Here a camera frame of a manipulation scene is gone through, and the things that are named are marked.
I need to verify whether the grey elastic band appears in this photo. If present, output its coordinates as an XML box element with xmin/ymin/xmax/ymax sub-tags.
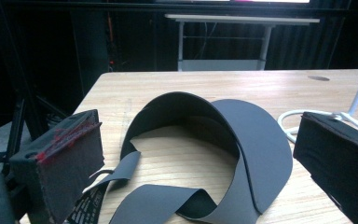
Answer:
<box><xmin>66</xmin><ymin>91</ymin><xmax>294</xmax><ymax>224</ymax></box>

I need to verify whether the black metal stand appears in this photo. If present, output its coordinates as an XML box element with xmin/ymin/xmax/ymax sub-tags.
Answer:
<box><xmin>0</xmin><ymin>0</ymin><xmax>73</xmax><ymax>176</ymax></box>

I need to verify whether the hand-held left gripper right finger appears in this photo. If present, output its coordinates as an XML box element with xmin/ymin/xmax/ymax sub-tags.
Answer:
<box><xmin>293</xmin><ymin>111</ymin><xmax>358</xmax><ymax>224</ymax></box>

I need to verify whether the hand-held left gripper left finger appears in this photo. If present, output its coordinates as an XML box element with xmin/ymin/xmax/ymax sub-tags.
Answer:
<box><xmin>8</xmin><ymin>108</ymin><xmax>105</xmax><ymax>224</ymax></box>

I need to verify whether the white metal table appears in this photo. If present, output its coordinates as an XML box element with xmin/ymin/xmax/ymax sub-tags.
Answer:
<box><xmin>163</xmin><ymin>13</ymin><xmax>321</xmax><ymax>72</ymax></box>

